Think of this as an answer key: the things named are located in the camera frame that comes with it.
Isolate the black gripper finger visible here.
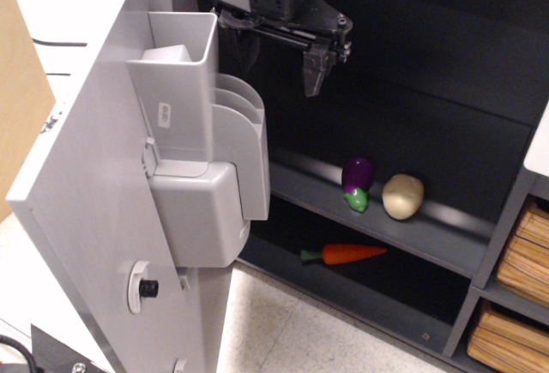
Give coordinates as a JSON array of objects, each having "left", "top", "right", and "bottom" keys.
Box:
[
  {"left": 218, "top": 9, "right": 260, "bottom": 75},
  {"left": 303, "top": 44, "right": 334, "bottom": 98}
]

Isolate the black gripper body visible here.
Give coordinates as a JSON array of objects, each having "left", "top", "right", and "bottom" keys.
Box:
[{"left": 210, "top": 0, "right": 353, "bottom": 63}]

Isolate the grey toy fridge door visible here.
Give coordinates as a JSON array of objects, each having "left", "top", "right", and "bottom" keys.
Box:
[{"left": 8, "top": 0, "right": 270, "bottom": 372}]

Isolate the purple toy eggplant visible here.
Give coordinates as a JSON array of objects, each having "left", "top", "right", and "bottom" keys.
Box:
[{"left": 341, "top": 157, "right": 375, "bottom": 213}]

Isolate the beige toy potato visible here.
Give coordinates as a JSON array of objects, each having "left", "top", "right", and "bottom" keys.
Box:
[{"left": 382, "top": 173, "right": 425, "bottom": 220}]

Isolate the orange toy carrot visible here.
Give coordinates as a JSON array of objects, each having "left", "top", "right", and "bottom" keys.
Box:
[{"left": 300, "top": 244, "right": 388, "bottom": 265}]

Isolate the brown wooden board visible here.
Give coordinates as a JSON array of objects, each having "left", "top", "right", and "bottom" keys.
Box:
[{"left": 1, "top": 0, "right": 55, "bottom": 220}]

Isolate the upper wicker basket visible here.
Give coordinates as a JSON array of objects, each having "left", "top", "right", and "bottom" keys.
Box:
[{"left": 496, "top": 199, "right": 548, "bottom": 307}]

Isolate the wicker basket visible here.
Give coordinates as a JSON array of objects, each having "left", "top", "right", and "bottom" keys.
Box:
[
  {"left": 467, "top": 301, "right": 548, "bottom": 373},
  {"left": 496, "top": 199, "right": 548, "bottom": 307}
]

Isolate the lower wicker basket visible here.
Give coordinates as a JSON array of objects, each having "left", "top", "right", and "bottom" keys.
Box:
[{"left": 467, "top": 301, "right": 548, "bottom": 373}]

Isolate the black floor cable upper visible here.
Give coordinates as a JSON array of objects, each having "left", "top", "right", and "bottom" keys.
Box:
[{"left": 30, "top": 37, "right": 88, "bottom": 47}]

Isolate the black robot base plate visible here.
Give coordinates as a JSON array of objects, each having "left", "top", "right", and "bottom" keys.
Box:
[{"left": 31, "top": 325, "right": 105, "bottom": 373}]

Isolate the black cable at base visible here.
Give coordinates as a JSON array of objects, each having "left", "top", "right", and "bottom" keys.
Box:
[{"left": 0, "top": 334, "right": 39, "bottom": 373}]

